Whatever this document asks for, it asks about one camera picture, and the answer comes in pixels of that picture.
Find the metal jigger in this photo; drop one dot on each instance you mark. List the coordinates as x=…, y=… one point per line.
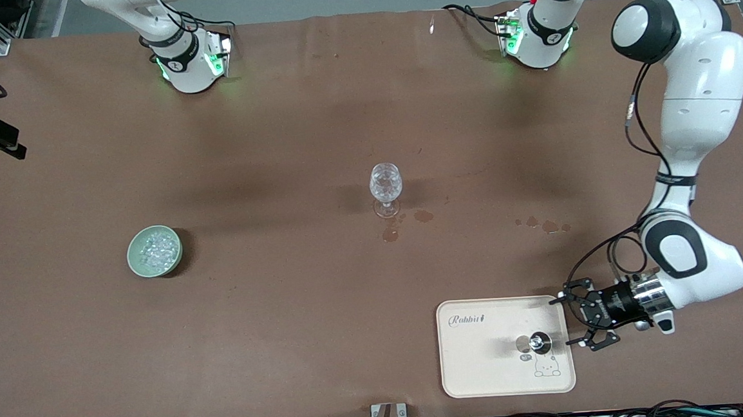
x=538, y=342

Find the brown table cover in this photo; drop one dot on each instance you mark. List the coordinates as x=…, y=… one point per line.
x=277, y=143

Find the cream rabbit print tray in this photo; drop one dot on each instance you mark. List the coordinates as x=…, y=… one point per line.
x=484, y=356

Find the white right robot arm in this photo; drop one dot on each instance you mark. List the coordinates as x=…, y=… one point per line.
x=189, y=71

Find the grey metal bracket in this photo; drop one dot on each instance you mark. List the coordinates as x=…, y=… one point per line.
x=402, y=413

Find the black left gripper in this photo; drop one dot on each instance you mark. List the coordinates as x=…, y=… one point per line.
x=611, y=306

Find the clear ice cubes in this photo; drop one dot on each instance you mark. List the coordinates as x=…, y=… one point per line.
x=156, y=249

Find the green ceramic bowl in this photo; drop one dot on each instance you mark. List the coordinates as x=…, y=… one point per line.
x=135, y=261

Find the clear wine glass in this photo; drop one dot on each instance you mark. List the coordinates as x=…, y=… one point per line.
x=386, y=183

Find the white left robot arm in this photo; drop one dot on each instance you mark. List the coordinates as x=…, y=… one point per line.
x=700, y=104

